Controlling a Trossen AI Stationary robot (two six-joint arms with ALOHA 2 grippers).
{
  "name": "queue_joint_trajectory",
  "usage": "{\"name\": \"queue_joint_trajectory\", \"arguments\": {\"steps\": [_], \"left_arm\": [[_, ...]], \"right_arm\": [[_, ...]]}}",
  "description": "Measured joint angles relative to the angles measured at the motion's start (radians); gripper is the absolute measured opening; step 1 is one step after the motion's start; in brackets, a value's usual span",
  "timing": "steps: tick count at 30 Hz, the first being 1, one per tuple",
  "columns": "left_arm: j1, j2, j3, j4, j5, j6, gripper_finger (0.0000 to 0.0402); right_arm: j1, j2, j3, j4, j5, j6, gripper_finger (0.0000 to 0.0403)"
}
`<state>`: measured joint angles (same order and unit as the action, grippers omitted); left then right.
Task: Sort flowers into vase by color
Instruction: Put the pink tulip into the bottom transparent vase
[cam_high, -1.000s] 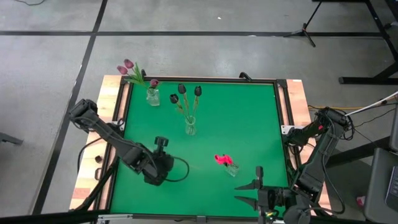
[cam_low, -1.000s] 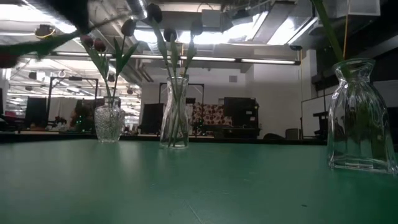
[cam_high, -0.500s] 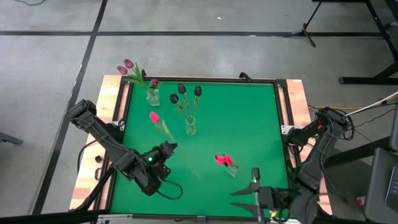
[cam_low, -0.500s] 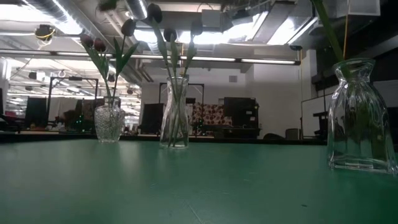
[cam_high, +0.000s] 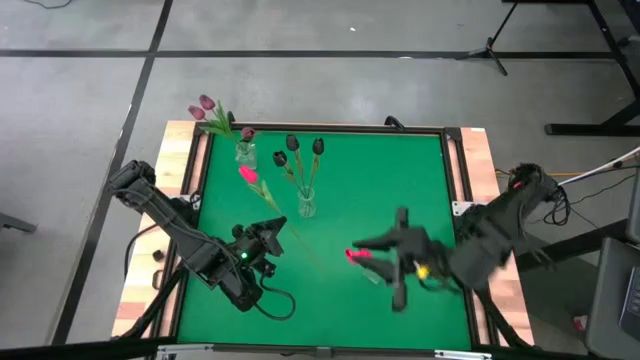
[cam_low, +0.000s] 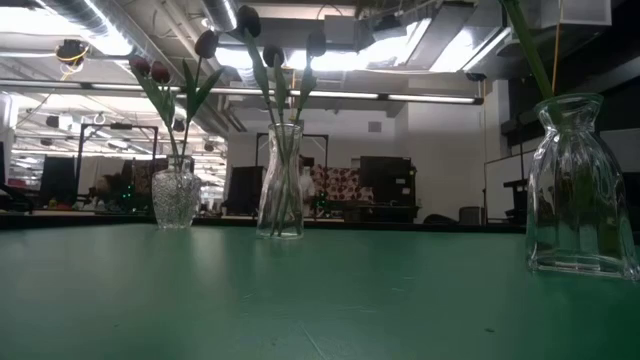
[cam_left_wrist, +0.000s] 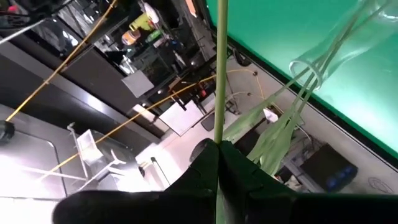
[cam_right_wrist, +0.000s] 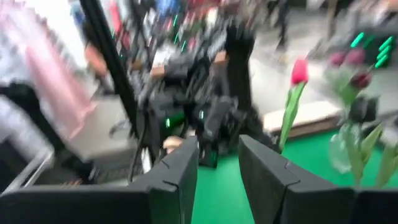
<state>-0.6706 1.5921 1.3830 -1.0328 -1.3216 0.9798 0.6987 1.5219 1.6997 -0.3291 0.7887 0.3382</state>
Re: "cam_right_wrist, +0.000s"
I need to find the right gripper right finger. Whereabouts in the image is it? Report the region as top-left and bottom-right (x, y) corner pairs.
(238, 134), (398, 224)

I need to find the green table mat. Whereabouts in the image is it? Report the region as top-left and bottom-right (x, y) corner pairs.
(191, 129), (398, 224)

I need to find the tall clear glass vase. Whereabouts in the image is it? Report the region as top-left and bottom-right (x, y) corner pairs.
(328, 124), (358, 175)

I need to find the black support strut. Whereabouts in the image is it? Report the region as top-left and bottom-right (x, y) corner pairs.
(79, 0), (141, 139)

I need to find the black artificial tulip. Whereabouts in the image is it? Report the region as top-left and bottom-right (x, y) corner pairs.
(340, 96), (385, 187)

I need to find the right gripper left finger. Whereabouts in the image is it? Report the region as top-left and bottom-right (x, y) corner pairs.
(0, 135), (200, 224)

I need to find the pink artificial tulip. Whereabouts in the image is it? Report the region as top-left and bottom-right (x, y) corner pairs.
(278, 57), (310, 153)

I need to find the person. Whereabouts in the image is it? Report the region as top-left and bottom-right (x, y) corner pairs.
(0, 0), (97, 150)

